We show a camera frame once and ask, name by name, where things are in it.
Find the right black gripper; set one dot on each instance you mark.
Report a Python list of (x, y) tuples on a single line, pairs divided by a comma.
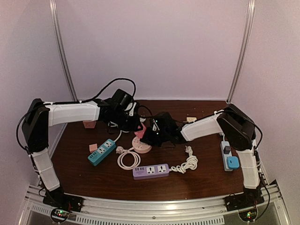
[(147, 138)]

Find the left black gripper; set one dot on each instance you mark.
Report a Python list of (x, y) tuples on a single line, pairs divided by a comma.
[(134, 126)]

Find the pink plug adapter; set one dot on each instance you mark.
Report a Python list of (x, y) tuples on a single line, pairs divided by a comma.
[(139, 134)]

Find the pink round socket base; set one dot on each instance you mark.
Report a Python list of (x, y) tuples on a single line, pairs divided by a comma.
[(140, 147)]

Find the purple power strip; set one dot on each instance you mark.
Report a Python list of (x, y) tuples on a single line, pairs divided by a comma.
[(151, 171)]

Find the beige cube socket adapter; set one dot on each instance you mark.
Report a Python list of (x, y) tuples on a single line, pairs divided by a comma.
[(190, 119)]

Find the pink cube socket adapter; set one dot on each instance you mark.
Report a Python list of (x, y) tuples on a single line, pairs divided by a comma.
[(89, 124)]

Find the small pink charger plug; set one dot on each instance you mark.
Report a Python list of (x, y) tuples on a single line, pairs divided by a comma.
[(93, 147)]

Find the teal power strip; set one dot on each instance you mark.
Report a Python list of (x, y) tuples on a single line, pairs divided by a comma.
[(103, 150)]

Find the grey power strip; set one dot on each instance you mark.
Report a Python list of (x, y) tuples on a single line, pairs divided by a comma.
[(224, 157)]

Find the black charger plug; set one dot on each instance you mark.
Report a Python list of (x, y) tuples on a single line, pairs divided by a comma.
[(227, 150)]

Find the blue charger plug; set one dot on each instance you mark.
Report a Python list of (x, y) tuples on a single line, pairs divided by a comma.
[(233, 163)]

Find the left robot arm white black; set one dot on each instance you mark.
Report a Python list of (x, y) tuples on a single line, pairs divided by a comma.
[(42, 115)]

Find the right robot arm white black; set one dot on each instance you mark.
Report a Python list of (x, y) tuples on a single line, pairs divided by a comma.
[(237, 127)]

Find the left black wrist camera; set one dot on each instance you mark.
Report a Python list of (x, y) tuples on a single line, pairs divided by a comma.
[(122, 101)]

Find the front aluminium rail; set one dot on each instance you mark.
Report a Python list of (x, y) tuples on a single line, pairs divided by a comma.
[(98, 211)]

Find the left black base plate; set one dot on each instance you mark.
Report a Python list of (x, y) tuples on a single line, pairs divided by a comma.
[(64, 201)]

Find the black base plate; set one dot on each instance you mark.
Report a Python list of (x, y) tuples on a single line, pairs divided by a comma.
[(64, 201), (241, 201)]

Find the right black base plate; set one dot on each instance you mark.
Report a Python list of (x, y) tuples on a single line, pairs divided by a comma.
[(241, 201)]

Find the right aluminium frame post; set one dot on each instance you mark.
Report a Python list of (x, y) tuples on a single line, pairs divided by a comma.
[(243, 48)]

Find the aluminium frame post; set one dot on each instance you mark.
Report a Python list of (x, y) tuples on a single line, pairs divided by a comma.
[(243, 48), (61, 49)]

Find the left aluminium frame post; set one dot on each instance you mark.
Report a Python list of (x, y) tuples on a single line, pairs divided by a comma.
[(61, 49)]

